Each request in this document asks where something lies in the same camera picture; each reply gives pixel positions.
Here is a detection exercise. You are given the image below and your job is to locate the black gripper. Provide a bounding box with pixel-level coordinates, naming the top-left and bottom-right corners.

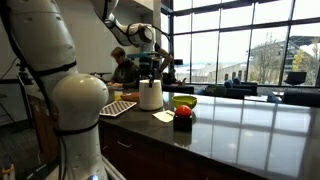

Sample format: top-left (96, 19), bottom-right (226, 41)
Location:
top-left (139, 57), bottom-right (161, 88)

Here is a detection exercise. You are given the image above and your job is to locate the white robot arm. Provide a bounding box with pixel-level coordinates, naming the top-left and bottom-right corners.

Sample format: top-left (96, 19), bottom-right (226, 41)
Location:
top-left (1, 0), bottom-right (109, 180)

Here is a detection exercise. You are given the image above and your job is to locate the seated person dark hoodie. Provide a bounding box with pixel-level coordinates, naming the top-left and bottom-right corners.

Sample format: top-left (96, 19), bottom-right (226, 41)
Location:
top-left (108, 47), bottom-right (139, 88)

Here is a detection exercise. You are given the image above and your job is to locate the white cylindrical container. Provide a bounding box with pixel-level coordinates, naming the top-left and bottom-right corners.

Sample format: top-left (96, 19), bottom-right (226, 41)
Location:
top-left (139, 80), bottom-right (163, 111)

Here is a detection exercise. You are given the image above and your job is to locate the orange brown plate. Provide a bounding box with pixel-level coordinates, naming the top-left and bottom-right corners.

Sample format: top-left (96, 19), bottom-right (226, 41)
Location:
top-left (121, 92), bottom-right (140, 102)

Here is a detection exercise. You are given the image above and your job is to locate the yellow cup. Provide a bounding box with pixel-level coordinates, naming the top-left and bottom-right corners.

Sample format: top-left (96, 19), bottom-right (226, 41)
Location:
top-left (114, 91), bottom-right (122, 101)

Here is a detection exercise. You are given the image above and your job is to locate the grey storage bin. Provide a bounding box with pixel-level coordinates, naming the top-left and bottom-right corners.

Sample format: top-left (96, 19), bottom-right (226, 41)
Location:
top-left (107, 86), bottom-right (115, 104)

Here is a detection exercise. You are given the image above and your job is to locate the green bowl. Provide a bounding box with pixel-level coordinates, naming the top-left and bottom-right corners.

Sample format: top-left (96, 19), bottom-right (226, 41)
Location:
top-left (172, 95), bottom-right (197, 109)

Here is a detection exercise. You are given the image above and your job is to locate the checkered patterned mat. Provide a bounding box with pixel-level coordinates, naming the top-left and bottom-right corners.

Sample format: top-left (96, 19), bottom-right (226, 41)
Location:
top-left (100, 101), bottom-right (136, 117)

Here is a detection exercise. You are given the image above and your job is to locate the white paper note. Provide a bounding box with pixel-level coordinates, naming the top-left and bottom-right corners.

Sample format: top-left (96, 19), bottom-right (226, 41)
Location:
top-left (153, 110), bottom-right (175, 123)

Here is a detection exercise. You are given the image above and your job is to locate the dark sofa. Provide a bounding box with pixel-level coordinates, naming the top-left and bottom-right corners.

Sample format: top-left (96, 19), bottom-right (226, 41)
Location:
top-left (196, 77), bottom-right (259, 100)

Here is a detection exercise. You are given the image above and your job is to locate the black office chair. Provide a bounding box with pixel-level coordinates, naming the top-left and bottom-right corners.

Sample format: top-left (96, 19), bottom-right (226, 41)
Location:
top-left (284, 72), bottom-right (307, 86)

